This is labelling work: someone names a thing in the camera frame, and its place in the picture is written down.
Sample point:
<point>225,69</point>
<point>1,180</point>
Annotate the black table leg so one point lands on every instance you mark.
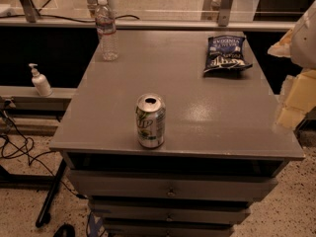
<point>44,215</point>

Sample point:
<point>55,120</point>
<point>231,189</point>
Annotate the drawer knob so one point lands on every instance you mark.
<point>171,193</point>
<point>169,218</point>

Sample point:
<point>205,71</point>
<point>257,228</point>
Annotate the blue chip bag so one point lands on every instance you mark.
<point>224,54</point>

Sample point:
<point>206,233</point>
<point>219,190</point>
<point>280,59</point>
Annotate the silver soda can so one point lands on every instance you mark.
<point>150,116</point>

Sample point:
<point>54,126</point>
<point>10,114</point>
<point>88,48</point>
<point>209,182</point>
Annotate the clear plastic water bottle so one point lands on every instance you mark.
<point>107,30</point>

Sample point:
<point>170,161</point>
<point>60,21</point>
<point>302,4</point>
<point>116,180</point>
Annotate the top drawer knob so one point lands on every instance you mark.
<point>171,193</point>

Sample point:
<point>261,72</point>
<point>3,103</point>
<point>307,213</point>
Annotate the metal frame rail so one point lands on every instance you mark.
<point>255,26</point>

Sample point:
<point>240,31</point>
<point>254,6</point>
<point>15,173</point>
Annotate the grey drawer cabinet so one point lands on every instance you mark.
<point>222,150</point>

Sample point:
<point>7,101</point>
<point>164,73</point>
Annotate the white pump dispenser bottle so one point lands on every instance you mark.
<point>40,82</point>

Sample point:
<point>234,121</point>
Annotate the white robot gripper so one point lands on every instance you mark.
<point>305,41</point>

